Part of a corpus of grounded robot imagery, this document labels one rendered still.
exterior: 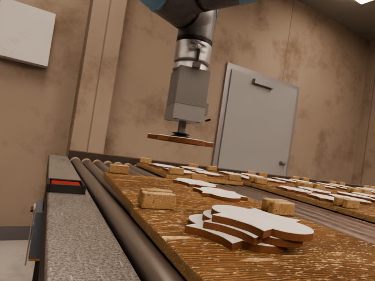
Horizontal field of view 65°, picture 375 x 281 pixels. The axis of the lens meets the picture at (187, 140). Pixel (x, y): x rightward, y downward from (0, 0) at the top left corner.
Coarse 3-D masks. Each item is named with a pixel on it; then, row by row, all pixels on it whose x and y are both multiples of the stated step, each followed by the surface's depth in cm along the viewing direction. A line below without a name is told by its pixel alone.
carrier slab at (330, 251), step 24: (144, 216) 43; (168, 216) 45; (288, 216) 59; (168, 240) 33; (192, 240) 35; (312, 240) 43; (336, 240) 45; (360, 240) 48; (192, 264) 28; (216, 264) 28; (240, 264) 29; (264, 264) 30; (288, 264) 31; (312, 264) 33; (336, 264) 34; (360, 264) 35
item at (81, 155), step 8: (72, 152) 139; (80, 152) 141; (88, 152) 143; (80, 160) 141; (104, 160) 146; (112, 160) 147; (120, 160) 149; (128, 160) 151; (136, 160) 152; (152, 160) 157; (200, 168) 169; (224, 168) 180; (272, 176) 192; (280, 176) 194; (288, 176) 201; (336, 184) 218; (352, 184) 230
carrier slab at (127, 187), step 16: (112, 176) 80; (128, 176) 85; (144, 176) 91; (128, 192) 60; (176, 192) 69; (192, 192) 72; (128, 208) 52; (176, 208) 53; (192, 208) 54; (208, 208) 56; (256, 208) 64
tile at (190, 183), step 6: (174, 180) 86; (180, 180) 86; (186, 180) 89; (192, 180) 91; (198, 180) 94; (192, 186) 82; (198, 186) 82; (204, 186) 82; (210, 186) 83; (216, 186) 85
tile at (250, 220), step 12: (216, 216) 37; (228, 216) 37; (240, 216) 38; (252, 216) 39; (264, 216) 40; (276, 216) 42; (240, 228) 36; (252, 228) 34; (264, 228) 34; (276, 228) 34; (288, 228) 35; (300, 228) 36; (300, 240) 34
